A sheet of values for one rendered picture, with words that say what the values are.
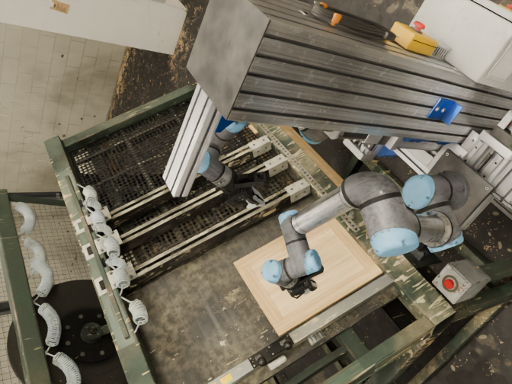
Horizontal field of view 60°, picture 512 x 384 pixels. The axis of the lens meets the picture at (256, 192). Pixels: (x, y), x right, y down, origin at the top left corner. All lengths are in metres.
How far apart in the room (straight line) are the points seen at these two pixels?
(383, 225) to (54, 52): 6.30
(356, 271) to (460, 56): 1.06
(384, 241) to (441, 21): 0.81
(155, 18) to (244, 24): 4.57
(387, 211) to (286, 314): 1.02
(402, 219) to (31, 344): 1.93
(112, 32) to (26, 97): 2.32
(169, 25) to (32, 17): 1.46
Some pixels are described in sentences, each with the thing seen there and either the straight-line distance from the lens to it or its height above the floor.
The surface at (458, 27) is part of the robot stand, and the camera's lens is 1.63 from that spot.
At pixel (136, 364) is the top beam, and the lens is 2.04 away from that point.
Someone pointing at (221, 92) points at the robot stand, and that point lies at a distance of 1.07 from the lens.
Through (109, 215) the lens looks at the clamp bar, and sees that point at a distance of 2.50.
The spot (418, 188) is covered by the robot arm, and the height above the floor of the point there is 1.27.
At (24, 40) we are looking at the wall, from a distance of 6.96.
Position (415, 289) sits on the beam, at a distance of 2.11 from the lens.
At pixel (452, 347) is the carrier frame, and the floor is 0.18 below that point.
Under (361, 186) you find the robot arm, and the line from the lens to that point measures 1.21.
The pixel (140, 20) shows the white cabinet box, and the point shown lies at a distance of 5.54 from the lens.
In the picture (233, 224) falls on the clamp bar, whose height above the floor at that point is 1.31.
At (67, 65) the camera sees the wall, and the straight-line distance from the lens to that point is 7.20.
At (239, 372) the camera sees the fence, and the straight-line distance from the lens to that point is 1.98.
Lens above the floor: 2.61
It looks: 38 degrees down
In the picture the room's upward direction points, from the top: 91 degrees counter-clockwise
